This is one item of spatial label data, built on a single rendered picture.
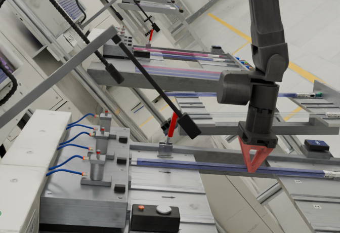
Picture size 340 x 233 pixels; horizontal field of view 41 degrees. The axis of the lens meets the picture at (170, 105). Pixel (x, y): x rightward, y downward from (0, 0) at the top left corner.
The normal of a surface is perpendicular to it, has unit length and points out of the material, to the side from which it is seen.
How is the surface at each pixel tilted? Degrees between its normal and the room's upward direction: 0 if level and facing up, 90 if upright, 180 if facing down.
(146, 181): 45
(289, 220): 0
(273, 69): 90
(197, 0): 90
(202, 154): 90
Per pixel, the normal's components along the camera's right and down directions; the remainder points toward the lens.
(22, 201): 0.11, -0.95
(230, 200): 0.07, 0.29
